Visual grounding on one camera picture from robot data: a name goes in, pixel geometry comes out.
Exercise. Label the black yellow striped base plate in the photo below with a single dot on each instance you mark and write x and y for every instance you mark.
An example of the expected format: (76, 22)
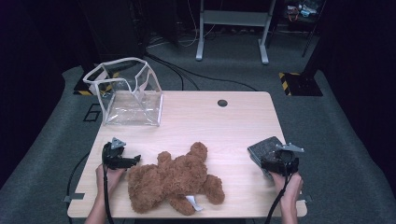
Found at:
(81, 88)
(303, 85)

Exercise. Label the brown teddy bear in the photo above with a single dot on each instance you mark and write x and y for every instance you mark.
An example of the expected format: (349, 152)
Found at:
(174, 177)

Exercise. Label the person's left hand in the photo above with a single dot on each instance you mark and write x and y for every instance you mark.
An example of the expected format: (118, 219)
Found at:
(110, 179)

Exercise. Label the cluttered equipment cart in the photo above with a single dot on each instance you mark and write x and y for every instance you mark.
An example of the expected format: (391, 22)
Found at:
(303, 12)

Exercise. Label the grey fleece towel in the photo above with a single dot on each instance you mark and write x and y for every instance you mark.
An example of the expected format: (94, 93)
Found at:
(264, 149)

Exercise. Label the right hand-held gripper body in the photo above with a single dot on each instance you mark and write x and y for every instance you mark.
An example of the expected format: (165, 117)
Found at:
(285, 163)

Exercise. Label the grey metal stand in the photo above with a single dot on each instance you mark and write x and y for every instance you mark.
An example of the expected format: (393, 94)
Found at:
(233, 18)

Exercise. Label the black cabinet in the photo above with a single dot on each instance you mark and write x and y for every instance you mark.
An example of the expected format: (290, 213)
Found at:
(115, 28)

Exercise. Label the clear plastic bag white trim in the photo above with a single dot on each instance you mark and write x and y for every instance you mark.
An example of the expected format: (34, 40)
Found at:
(134, 109)

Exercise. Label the round black table grommet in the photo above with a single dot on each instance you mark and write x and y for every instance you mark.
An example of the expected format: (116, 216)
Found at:
(222, 103)

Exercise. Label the person's right hand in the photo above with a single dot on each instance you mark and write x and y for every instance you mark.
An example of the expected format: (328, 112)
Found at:
(291, 186)

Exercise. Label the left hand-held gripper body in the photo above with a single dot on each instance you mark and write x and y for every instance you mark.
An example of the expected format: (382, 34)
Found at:
(112, 155)

